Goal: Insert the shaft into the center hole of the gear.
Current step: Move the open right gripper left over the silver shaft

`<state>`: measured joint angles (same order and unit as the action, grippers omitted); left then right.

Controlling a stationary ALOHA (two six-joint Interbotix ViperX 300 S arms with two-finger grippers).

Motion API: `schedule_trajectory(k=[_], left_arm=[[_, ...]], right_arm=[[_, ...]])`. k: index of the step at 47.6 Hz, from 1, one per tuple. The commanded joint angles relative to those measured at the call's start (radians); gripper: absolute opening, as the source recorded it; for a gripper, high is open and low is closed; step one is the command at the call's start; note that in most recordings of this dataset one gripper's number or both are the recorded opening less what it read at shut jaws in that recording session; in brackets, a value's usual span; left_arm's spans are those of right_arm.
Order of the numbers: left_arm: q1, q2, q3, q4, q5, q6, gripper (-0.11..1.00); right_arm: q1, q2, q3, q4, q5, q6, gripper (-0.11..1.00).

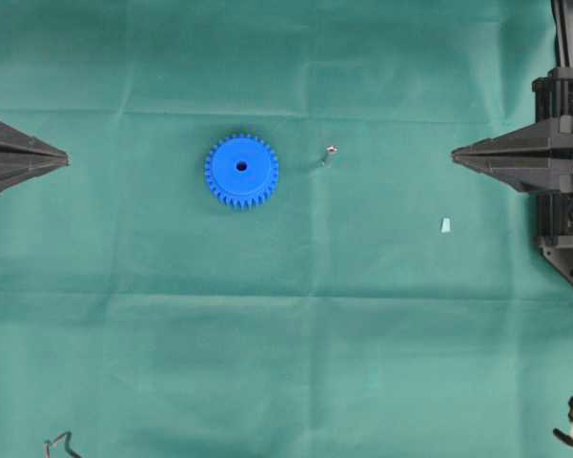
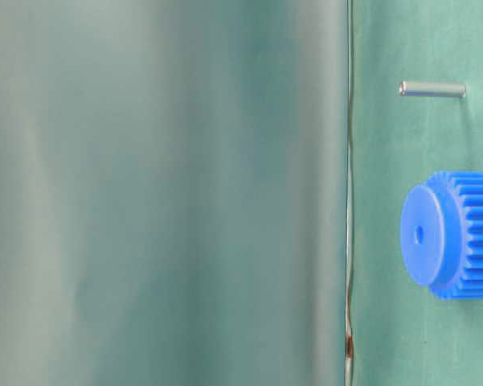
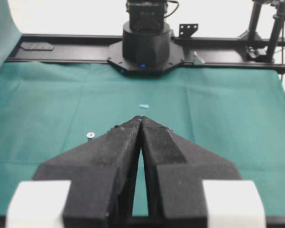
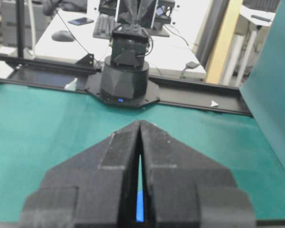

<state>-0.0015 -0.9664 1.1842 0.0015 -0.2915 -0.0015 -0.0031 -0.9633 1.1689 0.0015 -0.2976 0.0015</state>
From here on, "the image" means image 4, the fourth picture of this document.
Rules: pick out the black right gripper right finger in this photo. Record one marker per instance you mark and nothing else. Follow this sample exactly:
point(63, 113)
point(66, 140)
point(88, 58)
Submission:
point(187, 189)

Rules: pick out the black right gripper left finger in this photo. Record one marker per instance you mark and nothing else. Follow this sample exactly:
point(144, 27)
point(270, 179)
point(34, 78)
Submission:
point(93, 189)

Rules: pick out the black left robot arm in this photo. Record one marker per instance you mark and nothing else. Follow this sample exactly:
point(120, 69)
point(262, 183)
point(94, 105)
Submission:
point(124, 78)

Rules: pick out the blue gear piece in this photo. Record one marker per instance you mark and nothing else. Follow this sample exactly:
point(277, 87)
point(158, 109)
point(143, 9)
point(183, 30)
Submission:
point(140, 207)

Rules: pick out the green side panel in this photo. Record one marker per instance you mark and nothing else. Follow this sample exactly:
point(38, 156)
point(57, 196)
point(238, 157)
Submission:
point(264, 90)

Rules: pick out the black computer mouse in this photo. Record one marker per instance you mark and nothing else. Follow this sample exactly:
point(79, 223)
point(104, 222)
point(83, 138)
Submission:
point(62, 36)

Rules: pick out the white background desk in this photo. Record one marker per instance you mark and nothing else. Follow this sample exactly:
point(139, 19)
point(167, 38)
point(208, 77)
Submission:
point(170, 57)

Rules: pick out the black keyboard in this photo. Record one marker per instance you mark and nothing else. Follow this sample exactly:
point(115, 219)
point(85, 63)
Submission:
point(104, 26)

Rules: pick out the dark smartphone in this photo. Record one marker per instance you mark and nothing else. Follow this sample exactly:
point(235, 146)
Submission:
point(81, 21)

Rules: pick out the black corner bracket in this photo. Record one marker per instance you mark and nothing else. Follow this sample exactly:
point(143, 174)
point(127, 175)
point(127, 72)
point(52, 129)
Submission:
point(87, 60)

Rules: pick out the beige wooden post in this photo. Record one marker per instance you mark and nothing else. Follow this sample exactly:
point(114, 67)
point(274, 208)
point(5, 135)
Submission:
point(223, 41)

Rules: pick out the black aluminium frame rail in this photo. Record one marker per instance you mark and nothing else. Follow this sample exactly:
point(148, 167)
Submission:
point(55, 75)

